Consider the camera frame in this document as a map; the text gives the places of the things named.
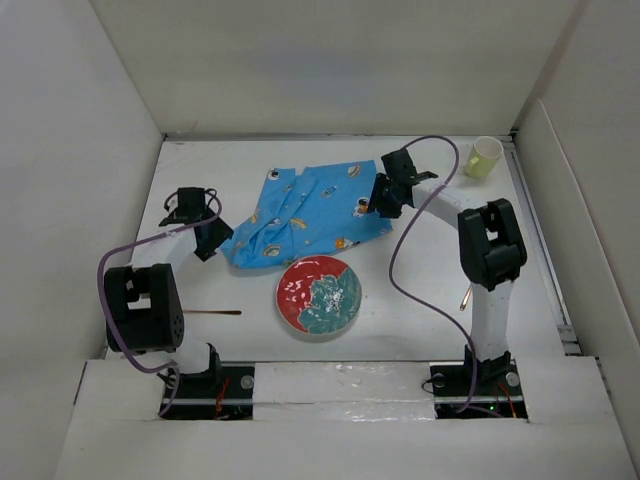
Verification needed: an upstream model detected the blue space-print cloth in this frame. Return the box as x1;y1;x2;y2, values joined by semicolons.
221;160;392;269

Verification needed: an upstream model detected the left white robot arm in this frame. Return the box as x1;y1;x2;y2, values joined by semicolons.
97;187;233;397

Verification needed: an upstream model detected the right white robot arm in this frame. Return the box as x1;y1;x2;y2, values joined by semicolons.
368;149;527;394

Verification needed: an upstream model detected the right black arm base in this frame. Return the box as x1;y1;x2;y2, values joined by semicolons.
422;362;528;420

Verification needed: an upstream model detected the copper fork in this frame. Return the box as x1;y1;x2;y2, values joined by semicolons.
183;309;242;316

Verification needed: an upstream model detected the pale yellow mug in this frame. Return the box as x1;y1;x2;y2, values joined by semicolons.
464;136;504;180

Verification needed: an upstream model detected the red and teal plate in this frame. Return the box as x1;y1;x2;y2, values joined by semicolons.
275;255;364;342

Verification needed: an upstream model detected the copper spoon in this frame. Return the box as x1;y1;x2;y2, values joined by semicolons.
459;286;472;311

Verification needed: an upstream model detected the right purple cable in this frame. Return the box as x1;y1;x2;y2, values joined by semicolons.
388;135;476;415

